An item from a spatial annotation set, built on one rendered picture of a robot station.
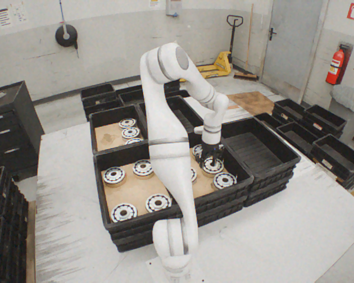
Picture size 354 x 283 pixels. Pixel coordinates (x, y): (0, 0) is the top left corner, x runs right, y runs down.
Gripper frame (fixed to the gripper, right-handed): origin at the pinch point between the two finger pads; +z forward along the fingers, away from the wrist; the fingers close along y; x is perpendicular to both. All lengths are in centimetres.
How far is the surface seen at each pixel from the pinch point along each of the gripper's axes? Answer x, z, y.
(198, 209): -18.5, 3.7, -13.4
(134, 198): -2.6, 5.5, -35.3
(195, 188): -6.8, 5.3, -9.2
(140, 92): 155, 31, 3
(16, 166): 123, 66, -145
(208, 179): -4.7, 5.3, -1.5
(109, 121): 59, 2, -37
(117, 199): -0.9, 5.5, -42.1
